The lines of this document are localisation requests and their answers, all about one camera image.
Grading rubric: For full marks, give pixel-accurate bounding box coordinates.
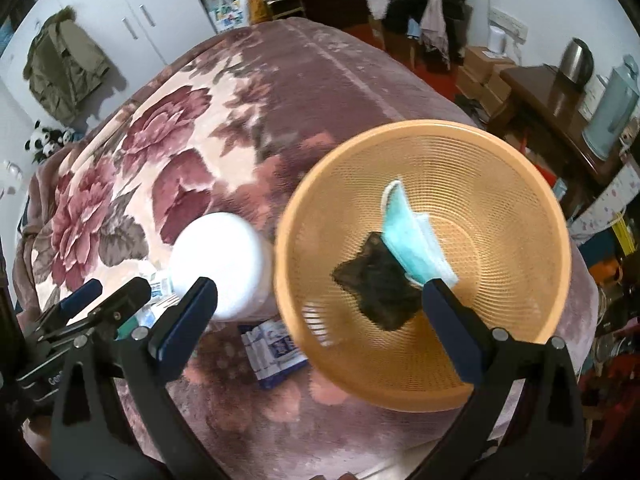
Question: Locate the olive green hanging jacket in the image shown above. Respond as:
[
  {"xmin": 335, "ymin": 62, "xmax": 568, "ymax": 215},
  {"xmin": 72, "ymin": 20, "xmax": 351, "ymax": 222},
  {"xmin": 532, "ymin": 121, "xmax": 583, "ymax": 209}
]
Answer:
[{"xmin": 23, "ymin": 6, "xmax": 111, "ymax": 126}]

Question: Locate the blue surgical face mask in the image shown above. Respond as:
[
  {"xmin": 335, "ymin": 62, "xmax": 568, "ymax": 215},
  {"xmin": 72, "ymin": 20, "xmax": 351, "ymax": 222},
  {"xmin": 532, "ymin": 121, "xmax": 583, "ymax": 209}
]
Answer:
[{"xmin": 381, "ymin": 179, "xmax": 459, "ymax": 288}]

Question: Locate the chair piled with clothes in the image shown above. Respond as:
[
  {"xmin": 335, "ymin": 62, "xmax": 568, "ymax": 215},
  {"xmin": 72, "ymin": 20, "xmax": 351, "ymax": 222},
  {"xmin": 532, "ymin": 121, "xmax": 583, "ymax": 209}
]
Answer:
[{"xmin": 367, "ymin": 0, "xmax": 450, "ymax": 67}]

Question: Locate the colourful printed shopping bag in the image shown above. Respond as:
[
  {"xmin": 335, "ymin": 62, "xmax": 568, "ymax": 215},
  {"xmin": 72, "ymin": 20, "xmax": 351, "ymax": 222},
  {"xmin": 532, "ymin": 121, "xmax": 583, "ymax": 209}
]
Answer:
[{"xmin": 205, "ymin": 0, "xmax": 250, "ymax": 34}]

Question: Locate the blue white packet under jar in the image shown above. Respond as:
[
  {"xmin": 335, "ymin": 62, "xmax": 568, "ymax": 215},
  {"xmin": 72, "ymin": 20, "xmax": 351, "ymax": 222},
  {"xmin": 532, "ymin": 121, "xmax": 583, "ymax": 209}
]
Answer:
[{"xmin": 239, "ymin": 318, "xmax": 308, "ymax": 390}]

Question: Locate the pale blue thermos flask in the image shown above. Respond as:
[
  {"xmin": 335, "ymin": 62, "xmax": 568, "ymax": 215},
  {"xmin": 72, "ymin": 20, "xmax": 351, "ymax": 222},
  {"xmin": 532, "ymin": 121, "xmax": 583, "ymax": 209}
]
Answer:
[{"xmin": 582, "ymin": 54, "xmax": 639, "ymax": 160}]

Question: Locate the orange mesh plastic basket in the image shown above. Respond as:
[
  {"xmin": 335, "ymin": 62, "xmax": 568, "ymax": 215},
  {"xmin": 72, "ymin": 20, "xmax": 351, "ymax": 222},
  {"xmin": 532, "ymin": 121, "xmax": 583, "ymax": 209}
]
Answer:
[{"xmin": 274, "ymin": 119, "xmax": 572, "ymax": 413}]

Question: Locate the panda plush toy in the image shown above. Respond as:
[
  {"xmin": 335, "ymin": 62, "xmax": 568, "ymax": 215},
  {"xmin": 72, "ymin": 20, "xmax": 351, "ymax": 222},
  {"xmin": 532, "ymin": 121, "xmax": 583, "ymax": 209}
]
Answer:
[{"xmin": 24, "ymin": 120, "xmax": 75, "ymax": 164}]

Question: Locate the white wardrobe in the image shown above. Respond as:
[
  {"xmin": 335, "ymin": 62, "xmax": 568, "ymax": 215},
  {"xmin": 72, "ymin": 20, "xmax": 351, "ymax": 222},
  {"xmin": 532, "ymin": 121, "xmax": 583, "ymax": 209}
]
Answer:
[{"xmin": 1, "ymin": 0, "xmax": 215, "ymax": 127}]

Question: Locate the white plastic jar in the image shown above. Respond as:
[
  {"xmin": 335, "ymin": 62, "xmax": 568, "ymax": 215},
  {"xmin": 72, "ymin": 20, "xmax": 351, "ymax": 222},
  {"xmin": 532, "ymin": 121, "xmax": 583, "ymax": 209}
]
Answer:
[{"xmin": 165, "ymin": 212, "xmax": 278, "ymax": 322}]

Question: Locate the stainless steel electric kettle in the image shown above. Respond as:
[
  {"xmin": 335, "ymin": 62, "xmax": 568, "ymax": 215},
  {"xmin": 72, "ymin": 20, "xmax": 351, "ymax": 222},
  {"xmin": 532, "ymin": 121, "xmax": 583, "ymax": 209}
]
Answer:
[{"xmin": 559, "ymin": 38, "xmax": 594, "ymax": 89}]

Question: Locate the dark scouring pad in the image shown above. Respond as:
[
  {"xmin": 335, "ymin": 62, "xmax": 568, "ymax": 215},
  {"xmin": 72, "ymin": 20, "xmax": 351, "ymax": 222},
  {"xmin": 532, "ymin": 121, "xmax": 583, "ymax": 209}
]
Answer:
[{"xmin": 332, "ymin": 232, "xmax": 422, "ymax": 332}]

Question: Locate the white wall power strip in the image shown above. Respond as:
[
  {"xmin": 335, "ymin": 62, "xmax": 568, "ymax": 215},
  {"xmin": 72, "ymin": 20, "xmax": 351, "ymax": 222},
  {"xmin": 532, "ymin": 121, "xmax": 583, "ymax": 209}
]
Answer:
[{"xmin": 488, "ymin": 6, "xmax": 528, "ymax": 44}]

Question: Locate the dark wooden side table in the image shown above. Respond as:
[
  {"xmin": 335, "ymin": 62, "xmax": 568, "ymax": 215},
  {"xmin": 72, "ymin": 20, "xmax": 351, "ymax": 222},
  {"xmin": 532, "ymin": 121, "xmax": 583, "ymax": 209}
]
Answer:
[{"xmin": 487, "ymin": 65, "xmax": 622, "ymax": 217}]

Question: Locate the cardboard boxes stack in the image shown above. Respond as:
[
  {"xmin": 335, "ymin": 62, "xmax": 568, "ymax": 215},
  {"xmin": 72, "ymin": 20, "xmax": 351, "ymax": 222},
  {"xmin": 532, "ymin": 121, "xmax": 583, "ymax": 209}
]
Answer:
[{"xmin": 456, "ymin": 47, "xmax": 516, "ymax": 117}]

